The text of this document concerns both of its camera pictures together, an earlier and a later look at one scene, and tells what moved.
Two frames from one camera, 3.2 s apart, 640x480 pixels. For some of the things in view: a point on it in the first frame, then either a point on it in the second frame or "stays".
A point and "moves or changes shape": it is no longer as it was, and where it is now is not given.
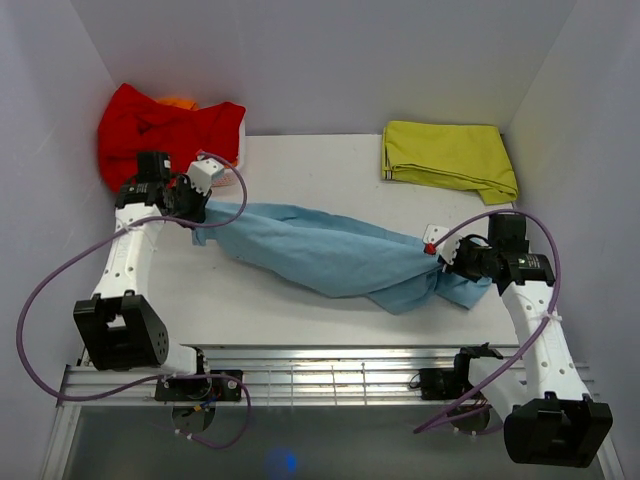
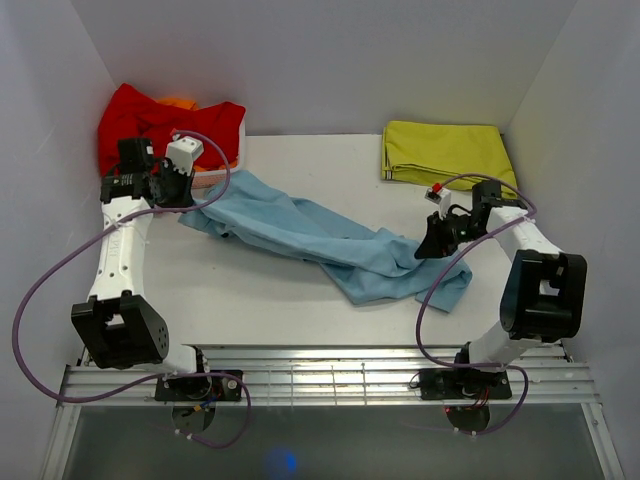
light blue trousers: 304,250 moves or changes shape
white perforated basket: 226,176 stays
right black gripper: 456,268 → 436,243
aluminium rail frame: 293,376 stays
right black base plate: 443,383 stays
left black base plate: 200,389 stays
